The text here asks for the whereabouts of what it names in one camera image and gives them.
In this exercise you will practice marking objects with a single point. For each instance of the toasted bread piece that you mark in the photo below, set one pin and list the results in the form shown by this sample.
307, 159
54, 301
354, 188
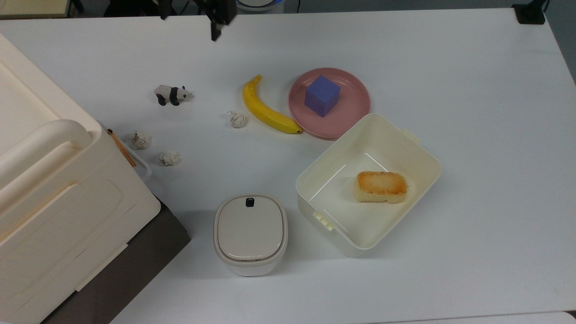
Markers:
381, 186

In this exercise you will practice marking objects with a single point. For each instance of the toy panda figure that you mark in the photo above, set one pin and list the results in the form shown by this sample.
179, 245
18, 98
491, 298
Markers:
168, 94

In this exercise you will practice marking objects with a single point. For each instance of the cream open plastic bin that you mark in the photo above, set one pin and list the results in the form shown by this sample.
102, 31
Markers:
342, 211

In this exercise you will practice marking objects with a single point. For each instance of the yellow toy banana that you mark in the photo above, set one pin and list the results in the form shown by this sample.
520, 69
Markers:
265, 112

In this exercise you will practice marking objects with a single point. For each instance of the purple foam cube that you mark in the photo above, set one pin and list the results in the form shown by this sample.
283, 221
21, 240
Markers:
321, 96

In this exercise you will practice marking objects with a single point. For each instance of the small beige lidded trash can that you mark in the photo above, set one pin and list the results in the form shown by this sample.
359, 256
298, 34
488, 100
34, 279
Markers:
250, 231

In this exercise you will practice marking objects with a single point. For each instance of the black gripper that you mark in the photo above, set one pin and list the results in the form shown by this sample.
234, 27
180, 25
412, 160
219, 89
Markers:
222, 10

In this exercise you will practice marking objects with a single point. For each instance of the black clamp mount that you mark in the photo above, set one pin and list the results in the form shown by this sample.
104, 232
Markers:
530, 13

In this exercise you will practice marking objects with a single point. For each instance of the pink plastic plate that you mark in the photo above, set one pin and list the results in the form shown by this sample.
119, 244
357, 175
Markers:
353, 114

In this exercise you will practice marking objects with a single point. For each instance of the crumpled white paper ball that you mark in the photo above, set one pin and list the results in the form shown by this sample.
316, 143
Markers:
237, 119
140, 140
169, 158

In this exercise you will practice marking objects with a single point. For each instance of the light wooden desk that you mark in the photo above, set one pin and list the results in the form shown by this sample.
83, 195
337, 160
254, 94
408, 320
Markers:
31, 6

